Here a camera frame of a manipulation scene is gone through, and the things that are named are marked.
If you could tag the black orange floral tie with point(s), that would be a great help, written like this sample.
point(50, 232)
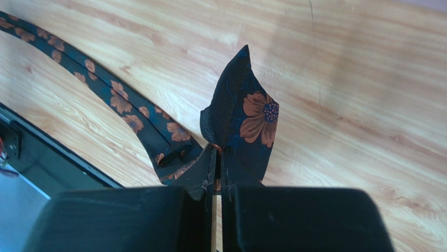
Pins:
point(241, 115)

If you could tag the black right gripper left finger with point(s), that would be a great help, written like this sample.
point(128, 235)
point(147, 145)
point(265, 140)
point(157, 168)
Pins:
point(165, 218)

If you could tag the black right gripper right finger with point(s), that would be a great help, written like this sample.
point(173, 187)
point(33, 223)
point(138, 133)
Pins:
point(268, 218)

